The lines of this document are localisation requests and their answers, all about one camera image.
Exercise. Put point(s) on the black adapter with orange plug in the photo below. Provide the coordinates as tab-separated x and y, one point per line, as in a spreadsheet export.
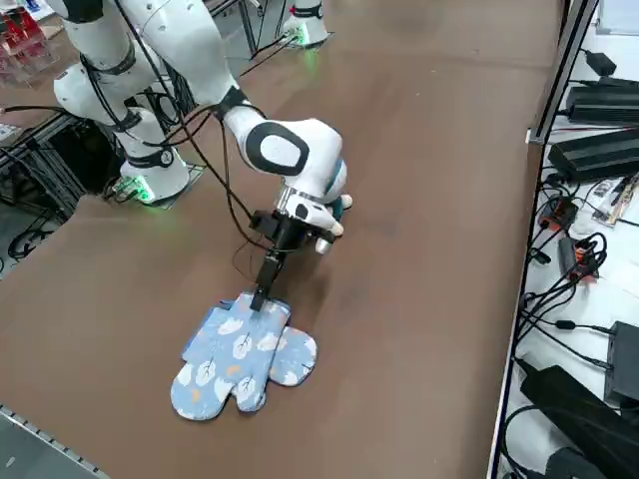
569	254

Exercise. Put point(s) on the grey metal frame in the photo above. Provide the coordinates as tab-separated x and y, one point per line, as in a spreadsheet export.
248	25

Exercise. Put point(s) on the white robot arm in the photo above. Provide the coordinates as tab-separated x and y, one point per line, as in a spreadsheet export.
307	25
165	45

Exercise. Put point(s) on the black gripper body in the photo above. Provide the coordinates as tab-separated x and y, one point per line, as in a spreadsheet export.
287	234

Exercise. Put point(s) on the blue patterned oven mitt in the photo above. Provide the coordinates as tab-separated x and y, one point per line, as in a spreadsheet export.
294	356
224	349

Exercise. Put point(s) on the large black power adapter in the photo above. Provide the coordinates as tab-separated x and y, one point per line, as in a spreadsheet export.
574	399

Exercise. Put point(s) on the black metal frame stand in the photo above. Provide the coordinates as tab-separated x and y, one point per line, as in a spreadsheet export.
75	159

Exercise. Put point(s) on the small black power adapter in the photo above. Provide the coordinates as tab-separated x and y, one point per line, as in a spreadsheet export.
601	62

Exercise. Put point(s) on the clear shelf with red packets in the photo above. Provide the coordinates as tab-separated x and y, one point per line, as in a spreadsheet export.
20	45

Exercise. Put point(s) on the orange and black device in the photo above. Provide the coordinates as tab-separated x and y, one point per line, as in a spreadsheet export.
559	214

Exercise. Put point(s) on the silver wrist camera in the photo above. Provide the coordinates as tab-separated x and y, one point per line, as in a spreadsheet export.
323	244

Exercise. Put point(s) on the aluminium edge profile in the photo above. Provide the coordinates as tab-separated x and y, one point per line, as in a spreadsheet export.
50	445

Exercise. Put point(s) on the ribbed black power supply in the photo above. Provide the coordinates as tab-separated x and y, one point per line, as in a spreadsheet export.
604	107
594	154

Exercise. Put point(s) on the printed paper packet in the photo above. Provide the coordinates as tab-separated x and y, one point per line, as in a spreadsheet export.
611	199

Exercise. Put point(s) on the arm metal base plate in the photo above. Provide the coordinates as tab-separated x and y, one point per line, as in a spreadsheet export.
195	172

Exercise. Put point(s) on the aluminium post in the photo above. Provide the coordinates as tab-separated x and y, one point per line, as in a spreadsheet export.
567	65

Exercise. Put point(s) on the small blue plush doll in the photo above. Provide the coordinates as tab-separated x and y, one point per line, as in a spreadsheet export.
341	172

